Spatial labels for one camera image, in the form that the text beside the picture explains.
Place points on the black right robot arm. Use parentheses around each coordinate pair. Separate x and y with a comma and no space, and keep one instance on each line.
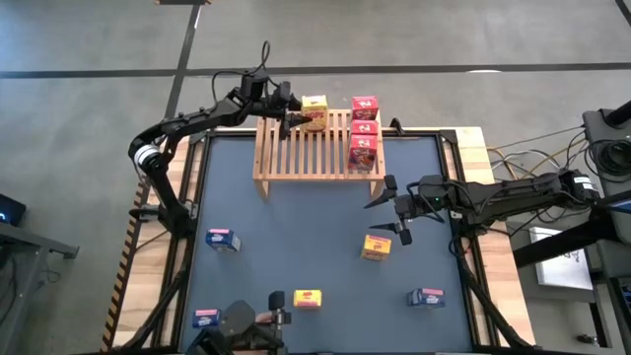
(517,190)

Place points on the black diagonal stand beam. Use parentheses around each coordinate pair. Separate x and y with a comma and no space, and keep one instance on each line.
(557,244)

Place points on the grey equipment desk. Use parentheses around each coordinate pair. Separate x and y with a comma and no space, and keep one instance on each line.
(557,305)

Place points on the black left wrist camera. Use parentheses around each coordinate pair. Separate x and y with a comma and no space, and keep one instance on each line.
(254,86)

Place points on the wooden slatted shelf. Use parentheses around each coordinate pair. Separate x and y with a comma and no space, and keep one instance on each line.
(296,176)

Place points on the black monitor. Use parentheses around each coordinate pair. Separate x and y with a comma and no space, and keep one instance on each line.
(10,209)

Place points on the grey equipment box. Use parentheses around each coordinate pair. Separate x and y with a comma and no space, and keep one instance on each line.
(599,123)

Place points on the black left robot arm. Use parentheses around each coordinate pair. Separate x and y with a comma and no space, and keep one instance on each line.
(197,118)

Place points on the person's hand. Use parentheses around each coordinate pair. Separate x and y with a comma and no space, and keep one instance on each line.
(264,318)

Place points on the black floor tape line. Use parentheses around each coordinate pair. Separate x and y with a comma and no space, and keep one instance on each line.
(182,49)
(394,69)

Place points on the white board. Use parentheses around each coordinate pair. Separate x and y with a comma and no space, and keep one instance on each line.
(562,268)

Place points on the grey side table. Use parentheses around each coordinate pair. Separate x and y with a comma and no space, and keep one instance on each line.
(20,241)

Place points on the blue Frosted Flakes cereal box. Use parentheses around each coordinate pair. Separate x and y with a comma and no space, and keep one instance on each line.
(426,298)
(222,240)
(204,319)

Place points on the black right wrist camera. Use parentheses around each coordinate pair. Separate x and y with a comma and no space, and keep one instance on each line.
(433,190)

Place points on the yellow-black hazard tape strip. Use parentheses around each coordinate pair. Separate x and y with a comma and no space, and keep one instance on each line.
(118,288)

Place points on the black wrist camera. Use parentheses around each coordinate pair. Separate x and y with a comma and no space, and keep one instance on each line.
(254,86)
(433,190)

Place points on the red Froot Loops cereal box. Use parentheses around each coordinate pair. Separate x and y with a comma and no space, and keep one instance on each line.
(365,127)
(363,150)
(365,106)

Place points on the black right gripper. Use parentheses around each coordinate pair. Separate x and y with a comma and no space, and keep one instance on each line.
(406,207)

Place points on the blue-grey table mat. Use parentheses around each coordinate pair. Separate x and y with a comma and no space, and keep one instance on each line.
(296,222)

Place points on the yellow Corn Pops cereal box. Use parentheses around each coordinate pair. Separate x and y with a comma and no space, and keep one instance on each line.
(315,106)
(307,299)
(376,247)

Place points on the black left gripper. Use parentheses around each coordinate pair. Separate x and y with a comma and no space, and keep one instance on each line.
(273,107)

